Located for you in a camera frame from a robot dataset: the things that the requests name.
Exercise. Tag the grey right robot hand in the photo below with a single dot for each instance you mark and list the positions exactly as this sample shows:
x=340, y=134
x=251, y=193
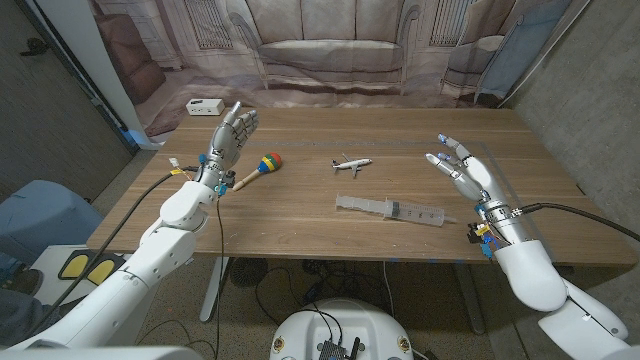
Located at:
x=475, y=175

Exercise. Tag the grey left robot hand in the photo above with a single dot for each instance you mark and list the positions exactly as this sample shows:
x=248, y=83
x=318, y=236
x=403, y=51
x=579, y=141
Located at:
x=227, y=145

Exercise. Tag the clear plastic syringe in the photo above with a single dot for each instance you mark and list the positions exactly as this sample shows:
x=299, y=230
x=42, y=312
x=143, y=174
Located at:
x=415, y=212

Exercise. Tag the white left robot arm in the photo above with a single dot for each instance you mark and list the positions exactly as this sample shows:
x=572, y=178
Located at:
x=125, y=290

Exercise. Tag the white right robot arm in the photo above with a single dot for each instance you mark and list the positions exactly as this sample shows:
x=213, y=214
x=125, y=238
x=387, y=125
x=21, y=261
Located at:
x=535, y=280

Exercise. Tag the white toy plane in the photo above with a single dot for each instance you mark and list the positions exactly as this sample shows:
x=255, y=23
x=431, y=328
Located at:
x=352, y=163

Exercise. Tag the white power box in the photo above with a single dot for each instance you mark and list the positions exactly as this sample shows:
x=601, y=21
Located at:
x=205, y=106

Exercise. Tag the colourful striped wooden maraca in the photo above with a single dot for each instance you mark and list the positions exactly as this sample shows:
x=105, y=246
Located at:
x=270, y=162

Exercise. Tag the grey tape outline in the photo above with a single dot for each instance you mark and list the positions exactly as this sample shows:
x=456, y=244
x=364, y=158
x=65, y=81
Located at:
x=400, y=143

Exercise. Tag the grey table leg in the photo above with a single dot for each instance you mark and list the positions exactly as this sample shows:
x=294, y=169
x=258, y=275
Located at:
x=470, y=300

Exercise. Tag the black round floor fan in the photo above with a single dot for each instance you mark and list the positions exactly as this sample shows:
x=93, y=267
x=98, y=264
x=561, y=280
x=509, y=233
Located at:
x=248, y=272

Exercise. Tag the printed living room backdrop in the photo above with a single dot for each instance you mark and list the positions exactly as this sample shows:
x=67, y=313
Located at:
x=330, y=50

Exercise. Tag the white table leg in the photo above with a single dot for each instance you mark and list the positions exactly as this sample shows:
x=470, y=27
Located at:
x=212, y=295

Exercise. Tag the yellow black foot pedal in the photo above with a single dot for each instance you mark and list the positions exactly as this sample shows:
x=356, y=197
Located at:
x=101, y=270
x=75, y=266

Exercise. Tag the blue padded chair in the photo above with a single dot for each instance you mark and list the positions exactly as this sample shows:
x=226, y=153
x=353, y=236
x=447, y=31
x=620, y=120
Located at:
x=45, y=215

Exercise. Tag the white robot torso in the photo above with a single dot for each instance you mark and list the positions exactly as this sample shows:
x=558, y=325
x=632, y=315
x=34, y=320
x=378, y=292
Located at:
x=310, y=330

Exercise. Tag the white pedal platform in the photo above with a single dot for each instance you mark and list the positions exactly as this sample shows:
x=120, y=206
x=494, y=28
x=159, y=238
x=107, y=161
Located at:
x=50, y=265

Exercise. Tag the dark shoe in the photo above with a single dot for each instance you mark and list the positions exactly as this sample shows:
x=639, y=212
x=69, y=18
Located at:
x=22, y=281

